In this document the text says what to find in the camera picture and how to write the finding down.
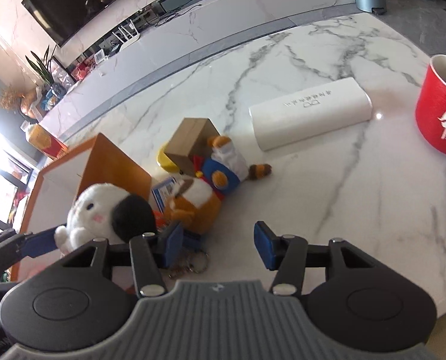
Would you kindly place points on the orange storage box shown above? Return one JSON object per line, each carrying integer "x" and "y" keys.
{"x": 107, "y": 172}

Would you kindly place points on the grey rectangular device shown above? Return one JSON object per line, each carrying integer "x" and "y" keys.
{"x": 181, "y": 2}

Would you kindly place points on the red mug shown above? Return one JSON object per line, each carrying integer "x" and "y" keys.
{"x": 440, "y": 116}

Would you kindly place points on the small cardboard box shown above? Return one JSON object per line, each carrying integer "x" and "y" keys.
{"x": 187, "y": 138}

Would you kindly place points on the small white display frame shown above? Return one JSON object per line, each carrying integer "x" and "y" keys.
{"x": 100, "y": 56}

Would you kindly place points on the black television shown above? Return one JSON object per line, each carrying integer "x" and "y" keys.
{"x": 95, "y": 0}

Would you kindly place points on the white glasses case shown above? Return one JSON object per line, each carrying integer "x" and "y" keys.
{"x": 309, "y": 114}

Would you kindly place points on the white bunny plush toy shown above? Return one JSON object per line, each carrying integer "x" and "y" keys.
{"x": 88, "y": 210}

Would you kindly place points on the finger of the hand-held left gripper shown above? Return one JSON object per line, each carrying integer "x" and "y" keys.
{"x": 39, "y": 245}

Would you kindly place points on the leafy plant in glass vase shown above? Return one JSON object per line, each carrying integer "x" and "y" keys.
{"x": 47, "y": 71}

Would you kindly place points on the blue card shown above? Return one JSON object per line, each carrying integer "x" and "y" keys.
{"x": 163, "y": 193}

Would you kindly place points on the duck plush toy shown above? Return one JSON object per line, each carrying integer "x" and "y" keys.
{"x": 219, "y": 172}

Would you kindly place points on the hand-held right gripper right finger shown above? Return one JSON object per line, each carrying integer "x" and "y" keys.
{"x": 266, "y": 245}

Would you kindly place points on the yellow round tape measure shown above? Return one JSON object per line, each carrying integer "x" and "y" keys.
{"x": 165, "y": 163}

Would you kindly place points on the dried flower bouquet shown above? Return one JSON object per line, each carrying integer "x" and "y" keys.
{"x": 13, "y": 101}

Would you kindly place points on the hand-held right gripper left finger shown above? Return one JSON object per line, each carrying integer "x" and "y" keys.
{"x": 174, "y": 243}

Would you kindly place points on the white router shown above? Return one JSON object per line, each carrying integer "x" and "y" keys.
{"x": 131, "y": 41}

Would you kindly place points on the white marble tv cabinet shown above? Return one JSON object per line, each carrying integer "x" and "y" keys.
{"x": 226, "y": 18}

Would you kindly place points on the pink toy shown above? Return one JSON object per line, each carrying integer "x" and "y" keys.
{"x": 85, "y": 70}

